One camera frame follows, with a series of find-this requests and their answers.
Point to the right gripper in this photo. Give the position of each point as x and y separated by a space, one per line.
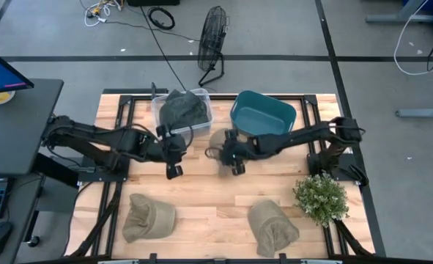
243 148

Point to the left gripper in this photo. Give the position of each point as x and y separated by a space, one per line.
165 146

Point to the beige cap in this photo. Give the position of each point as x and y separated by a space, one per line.
218 137
148 218
271 227

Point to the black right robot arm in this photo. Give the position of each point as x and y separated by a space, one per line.
293 139

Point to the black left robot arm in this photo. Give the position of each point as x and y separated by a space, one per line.
91 133

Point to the clear plastic bin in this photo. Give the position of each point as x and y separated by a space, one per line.
198 131

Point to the teal plastic bin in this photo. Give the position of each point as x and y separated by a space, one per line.
260 117

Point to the small green potted plant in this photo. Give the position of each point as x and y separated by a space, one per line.
320 199

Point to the black floor fan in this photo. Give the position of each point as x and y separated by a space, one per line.
212 36

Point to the black box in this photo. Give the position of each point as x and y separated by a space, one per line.
154 2

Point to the black desk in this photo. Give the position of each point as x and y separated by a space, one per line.
14 128

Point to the black round caster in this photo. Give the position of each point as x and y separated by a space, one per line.
33 241

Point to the grey table foot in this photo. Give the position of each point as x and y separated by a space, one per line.
421 113

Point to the grey table leg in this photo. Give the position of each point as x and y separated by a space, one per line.
399 18

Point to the black aluminium table frame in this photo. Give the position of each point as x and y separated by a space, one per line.
130 110

